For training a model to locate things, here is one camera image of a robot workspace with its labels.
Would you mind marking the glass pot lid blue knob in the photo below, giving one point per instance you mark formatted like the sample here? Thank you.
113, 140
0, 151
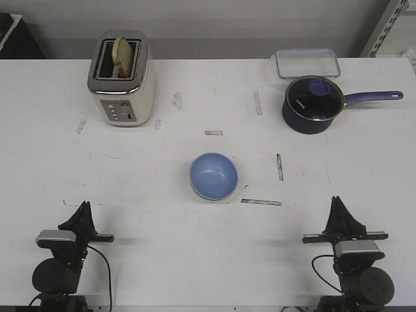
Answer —
314, 98

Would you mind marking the cream two-slot toaster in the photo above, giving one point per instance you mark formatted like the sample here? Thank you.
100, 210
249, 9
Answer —
123, 102

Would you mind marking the white slotted shelf rail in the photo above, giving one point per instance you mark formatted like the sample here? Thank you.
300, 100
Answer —
394, 32

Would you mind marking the green bowl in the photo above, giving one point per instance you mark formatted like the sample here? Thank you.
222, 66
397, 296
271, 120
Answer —
214, 192

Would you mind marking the toast slice in toaster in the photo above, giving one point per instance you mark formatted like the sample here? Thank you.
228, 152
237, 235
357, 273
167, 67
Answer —
122, 57

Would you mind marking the blue bowl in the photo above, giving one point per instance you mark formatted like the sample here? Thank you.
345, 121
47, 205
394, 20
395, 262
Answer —
213, 168

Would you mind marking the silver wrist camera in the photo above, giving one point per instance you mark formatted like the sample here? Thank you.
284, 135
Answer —
56, 239
362, 249

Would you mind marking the dark blue saucepan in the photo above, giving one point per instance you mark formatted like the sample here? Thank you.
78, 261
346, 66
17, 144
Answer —
308, 127

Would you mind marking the clear plastic container blue rim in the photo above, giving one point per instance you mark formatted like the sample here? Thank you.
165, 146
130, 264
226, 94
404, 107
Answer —
295, 63

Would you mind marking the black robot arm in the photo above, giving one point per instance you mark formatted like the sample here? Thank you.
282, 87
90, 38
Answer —
363, 287
57, 278

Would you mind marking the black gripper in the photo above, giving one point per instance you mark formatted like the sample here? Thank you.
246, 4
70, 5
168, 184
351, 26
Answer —
352, 229
82, 221

